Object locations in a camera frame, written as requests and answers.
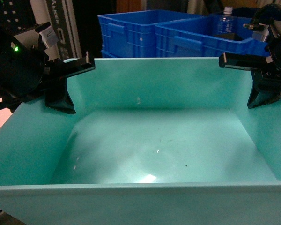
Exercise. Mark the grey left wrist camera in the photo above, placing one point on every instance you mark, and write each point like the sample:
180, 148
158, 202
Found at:
47, 33

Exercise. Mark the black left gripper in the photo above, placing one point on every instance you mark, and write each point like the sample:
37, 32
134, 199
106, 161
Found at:
22, 70

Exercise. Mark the blue plastic crate left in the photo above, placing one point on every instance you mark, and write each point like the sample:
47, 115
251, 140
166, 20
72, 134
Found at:
132, 35

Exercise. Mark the clear plastic water bottle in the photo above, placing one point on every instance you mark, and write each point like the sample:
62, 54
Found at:
225, 22

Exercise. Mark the blue plastic crate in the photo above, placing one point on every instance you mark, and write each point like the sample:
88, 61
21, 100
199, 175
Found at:
132, 35
197, 37

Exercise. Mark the blue plastic crate right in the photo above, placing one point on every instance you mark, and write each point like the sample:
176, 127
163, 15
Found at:
197, 37

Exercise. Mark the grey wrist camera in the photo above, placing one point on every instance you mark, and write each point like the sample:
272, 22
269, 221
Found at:
47, 33
260, 31

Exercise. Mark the black case with lettering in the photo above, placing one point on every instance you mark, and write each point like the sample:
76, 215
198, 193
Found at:
60, 13

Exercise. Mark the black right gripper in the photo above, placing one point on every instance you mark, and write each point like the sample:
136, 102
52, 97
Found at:
266, 86

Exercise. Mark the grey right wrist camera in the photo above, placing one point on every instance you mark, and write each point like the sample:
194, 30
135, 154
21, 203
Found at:
260, 31

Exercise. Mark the teal plastic bin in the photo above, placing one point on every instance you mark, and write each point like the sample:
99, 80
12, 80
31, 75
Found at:
166, 141

